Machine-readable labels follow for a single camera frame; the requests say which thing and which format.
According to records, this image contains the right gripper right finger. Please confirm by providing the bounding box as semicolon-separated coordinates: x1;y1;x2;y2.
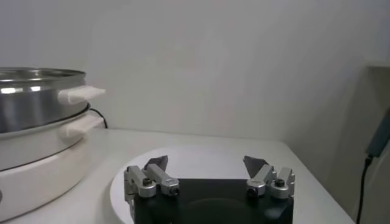
243;155;296;200

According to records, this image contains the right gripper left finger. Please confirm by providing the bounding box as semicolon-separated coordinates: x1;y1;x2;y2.
123;155;180;204

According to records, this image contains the steel steamer pot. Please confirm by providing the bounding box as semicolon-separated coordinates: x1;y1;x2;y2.
0;103;106;223

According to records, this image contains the white round plate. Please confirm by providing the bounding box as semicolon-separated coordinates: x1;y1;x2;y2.
109;144;293;224

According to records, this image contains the black power adapter brick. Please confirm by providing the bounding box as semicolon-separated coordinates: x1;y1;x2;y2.
365;108;390;159

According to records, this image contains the black adapter mains cable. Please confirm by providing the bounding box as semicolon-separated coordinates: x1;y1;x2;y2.
355;155;374;224

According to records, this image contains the black power cable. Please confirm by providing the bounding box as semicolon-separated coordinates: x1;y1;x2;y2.
362;63;390;224

